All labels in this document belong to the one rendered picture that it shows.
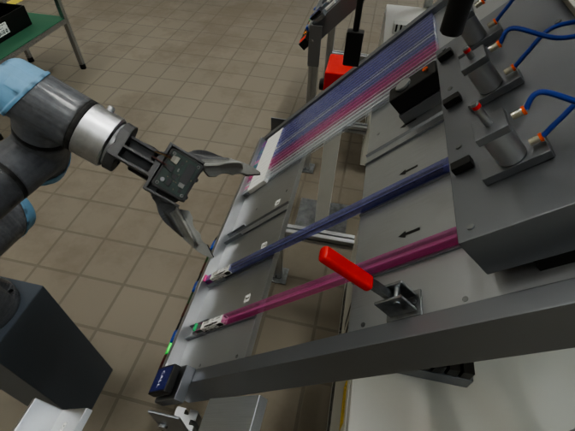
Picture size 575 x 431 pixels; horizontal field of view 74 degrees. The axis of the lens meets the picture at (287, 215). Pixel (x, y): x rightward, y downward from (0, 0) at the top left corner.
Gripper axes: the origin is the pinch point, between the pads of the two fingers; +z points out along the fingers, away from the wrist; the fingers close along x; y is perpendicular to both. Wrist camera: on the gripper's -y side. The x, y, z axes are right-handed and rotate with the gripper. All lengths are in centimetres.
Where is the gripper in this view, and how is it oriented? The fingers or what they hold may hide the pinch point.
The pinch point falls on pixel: (237, 215)
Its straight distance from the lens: 61.2
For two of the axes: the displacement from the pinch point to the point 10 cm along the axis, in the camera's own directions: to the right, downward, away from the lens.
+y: 3.1, 0.2, -9.5
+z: 8.2, 4.9, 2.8
